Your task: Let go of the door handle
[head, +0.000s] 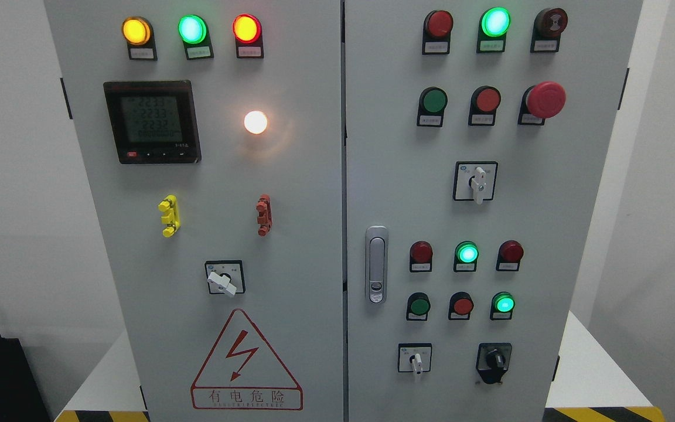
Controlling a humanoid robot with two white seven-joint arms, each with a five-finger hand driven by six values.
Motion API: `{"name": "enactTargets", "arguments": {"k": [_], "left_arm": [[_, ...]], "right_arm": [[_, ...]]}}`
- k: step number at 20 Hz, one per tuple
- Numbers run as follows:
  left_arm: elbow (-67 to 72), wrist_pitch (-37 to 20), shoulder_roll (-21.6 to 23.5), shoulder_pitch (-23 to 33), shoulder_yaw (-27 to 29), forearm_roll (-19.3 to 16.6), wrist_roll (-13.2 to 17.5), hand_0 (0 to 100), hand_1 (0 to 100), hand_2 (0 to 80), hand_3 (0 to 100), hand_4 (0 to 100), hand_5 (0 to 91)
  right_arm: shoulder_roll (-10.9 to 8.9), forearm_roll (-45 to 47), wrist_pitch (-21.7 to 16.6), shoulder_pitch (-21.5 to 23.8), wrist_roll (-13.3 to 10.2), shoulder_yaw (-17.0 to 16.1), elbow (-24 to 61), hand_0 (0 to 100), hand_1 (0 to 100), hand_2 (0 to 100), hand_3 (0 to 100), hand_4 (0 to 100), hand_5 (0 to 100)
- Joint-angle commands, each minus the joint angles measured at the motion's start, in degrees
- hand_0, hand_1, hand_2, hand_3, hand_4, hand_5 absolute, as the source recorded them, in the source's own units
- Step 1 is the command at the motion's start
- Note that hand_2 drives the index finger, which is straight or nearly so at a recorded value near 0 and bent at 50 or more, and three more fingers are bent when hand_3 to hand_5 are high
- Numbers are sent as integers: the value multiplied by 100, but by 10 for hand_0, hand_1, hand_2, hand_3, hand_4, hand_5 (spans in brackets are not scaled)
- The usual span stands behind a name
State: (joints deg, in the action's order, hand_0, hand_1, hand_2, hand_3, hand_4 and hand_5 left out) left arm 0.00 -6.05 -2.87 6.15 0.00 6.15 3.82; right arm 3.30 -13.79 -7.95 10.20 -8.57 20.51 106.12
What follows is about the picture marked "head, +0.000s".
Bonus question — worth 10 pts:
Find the red emergency stop mushroom button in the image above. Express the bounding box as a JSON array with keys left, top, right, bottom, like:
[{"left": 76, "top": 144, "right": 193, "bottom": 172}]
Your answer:
[{"left": 517, "top": 81, "right": 566, "bottom": 126}]

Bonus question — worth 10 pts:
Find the green push button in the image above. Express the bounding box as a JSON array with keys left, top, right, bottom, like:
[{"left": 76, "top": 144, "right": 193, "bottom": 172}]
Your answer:
[
  {"left": 405, "top": 292, "right": 431, "bottom": 321},
  {"left": 416, "top": 86, "right": 448, "bottom": 128}
]

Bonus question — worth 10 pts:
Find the right grey cabinet door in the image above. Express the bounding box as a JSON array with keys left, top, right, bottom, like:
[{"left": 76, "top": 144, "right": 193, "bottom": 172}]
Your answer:
[{"left": 345, "top": 1, "right": 642, "bottom": 421}]

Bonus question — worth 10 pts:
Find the silver door handle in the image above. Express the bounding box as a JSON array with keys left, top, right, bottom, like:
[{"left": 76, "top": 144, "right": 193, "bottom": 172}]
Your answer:
[{"left": 365, "top": 226, "right": 388, "bottom": 304}]

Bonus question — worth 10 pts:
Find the green lit lamp top right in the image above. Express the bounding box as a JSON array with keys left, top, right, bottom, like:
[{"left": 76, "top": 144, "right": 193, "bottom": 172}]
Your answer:
[{"left": 476, "top": 7, "right": 511, "bottom": 53}]

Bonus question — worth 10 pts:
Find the grey cabinet door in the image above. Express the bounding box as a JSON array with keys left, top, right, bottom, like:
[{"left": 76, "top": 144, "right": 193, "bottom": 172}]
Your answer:
[
  {"left": 345, "top": 1, "right": 642, "bottom": 421},
  {"left": 45, "top": 1, "right": 345, "bottom": 421}
]

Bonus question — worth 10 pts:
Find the red lit indicator lamp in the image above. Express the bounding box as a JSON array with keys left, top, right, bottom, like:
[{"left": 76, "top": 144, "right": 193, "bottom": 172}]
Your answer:
[{"left": 232, "top": 13, "right": 264, "bottom": 59}]

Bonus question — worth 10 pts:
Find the white rotary switch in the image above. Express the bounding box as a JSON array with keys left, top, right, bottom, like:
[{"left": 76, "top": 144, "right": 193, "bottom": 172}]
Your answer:
[
  {"left": 397, "top": 342, "right": 433, "bottom": 382},
  {"left": 452, "top": 161, "right": 498, "bottom": 204}
]

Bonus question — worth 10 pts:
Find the red lamp middle left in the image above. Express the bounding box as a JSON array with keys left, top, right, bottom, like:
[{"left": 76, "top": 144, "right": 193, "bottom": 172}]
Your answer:
[{"left": 409, "top": 240, "right": 433, "bottom": 273}]

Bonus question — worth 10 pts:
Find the yellow indicator lamp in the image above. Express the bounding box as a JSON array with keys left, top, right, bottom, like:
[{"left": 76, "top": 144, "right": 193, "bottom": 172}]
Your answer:
[{"left": 121, "top": 16, "right": 157, "bottom": 61}]

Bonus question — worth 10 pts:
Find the black rotary knob switch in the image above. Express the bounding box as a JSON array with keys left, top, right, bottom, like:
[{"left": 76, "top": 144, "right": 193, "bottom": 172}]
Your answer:
[{"left": 476, "top": 342, "right": 513, "bottom": 384}]

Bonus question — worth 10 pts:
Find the green push button lower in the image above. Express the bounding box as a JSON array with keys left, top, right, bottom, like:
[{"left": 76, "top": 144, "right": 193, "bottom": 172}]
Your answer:
[{"left": 405, "top": 292, "right": 431, "bottom": 321}]

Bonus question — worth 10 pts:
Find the green indicator lamp top left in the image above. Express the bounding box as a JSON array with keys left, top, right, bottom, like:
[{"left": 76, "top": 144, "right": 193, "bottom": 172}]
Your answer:
[{"left": 178, "top": 14, "right": 214, "bottom": 60}]

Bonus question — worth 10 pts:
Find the green lit lamp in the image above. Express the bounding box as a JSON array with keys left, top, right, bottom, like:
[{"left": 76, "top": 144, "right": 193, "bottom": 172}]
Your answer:
[
  {"left": 453, "top": 240, "right": 479, "bottom": 273},
  {"left": 476, "top": 7, "right": 511, "bottom": 53}
]

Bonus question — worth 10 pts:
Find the white rotary switch upper right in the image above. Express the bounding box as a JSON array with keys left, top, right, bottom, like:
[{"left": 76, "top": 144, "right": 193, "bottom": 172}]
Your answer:
[{"left": 452, "top": 161, "right": 498, "bottom": 204}]

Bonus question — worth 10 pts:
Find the red electric hazard warning sign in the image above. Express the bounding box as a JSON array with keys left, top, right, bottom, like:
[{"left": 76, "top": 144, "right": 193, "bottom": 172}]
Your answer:
[{"left": 190, "top": 309, "right": 304, "bottom": 411}]

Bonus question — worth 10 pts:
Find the red push button lower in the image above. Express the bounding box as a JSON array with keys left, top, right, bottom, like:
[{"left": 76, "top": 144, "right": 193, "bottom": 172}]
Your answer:
[{"left": 448, "top": 291, "right": 475, "bottom": 321}]

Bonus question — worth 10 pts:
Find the green lit button lower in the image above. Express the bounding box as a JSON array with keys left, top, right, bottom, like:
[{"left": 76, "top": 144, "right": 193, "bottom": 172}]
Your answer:
[{"left": 490, "top": 291, "right": 516, "bottom": 321}]

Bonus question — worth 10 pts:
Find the red lamp middle right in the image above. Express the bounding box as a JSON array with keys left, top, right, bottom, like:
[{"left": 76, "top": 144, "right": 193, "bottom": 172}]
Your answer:
[{"left": 496, "top": 240, "right": 523, "bottom": 272}]

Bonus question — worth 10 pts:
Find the black digital power meter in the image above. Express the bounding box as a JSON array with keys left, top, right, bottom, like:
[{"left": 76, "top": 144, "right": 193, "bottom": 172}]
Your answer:
[{"left": 103, "top": 80, "right": 202, "bottom": 165}]

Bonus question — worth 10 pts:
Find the white rotary switch left door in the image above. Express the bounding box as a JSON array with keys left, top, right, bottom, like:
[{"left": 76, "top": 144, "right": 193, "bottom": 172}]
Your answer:
[{"left": 204, "top": 260, "right": 246, "bottom": 297}]

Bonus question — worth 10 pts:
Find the green lit lamp middle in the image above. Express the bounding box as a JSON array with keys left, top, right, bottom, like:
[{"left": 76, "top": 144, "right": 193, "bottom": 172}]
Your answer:
[{"left": 453, "top": 240, "right": 479, "bottom": 273}]

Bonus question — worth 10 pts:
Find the red push button upper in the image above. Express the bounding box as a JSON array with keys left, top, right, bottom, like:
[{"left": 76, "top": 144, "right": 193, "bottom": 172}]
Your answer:
[{"left": 468, "top": 86, "right": 502, "bottom": 127}]

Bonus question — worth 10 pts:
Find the green push button upper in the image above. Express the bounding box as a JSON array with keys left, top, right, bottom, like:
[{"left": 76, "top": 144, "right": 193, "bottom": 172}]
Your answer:
[{"left": 416, "top": 86, "right": 448, "bottom": 128}]

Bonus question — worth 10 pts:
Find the dark red buzzer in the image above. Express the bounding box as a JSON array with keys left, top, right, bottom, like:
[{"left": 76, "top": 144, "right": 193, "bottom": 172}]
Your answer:
[{"left": 530, "top": 7, "right": 568, "bottom": 53}]

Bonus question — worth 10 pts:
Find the red push button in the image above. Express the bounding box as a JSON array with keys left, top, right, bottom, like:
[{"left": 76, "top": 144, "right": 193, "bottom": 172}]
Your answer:
[
  {"left": 448, "top": 291, "right": 475, "bottom": 321},
  {"left": 468, "top": 86, "right": 502, "bottom": 127}
]

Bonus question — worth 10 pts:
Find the yellow terminal connector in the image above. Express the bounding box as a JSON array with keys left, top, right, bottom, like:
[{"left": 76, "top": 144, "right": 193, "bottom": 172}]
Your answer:
[{"left": 158, "top": 195, "right": 180, "bottom": 238}]

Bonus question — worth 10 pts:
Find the red terminal connector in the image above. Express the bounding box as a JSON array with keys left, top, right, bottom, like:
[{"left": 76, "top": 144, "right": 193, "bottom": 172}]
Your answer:
[{"left": 255, "top": 194, "right": 273, "bottom": 237}]

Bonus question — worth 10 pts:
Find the white lit indicator lamp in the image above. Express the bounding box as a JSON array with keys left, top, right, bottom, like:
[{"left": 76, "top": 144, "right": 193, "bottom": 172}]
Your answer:
[{"left": 243, "top": 110, "right": 268, "bottom": 135}]

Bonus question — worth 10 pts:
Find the red indicator lamp top right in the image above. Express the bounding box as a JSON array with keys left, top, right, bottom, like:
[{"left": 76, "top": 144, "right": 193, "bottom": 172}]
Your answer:
[{"left": 421, "top": 9, "right": 454, "bottom": 55}]

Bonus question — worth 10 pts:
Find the white rotary switch lower right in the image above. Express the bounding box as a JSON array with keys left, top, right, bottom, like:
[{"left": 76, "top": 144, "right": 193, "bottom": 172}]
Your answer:
[{"left": 397, "top": 342, "right": 433, "bottom": 382}]

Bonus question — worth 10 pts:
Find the left grey cabinet door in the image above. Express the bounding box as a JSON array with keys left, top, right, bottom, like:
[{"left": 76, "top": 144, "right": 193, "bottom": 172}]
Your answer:
[{"left": 45, "top": 1, "right": 345, "bottom": 421}]

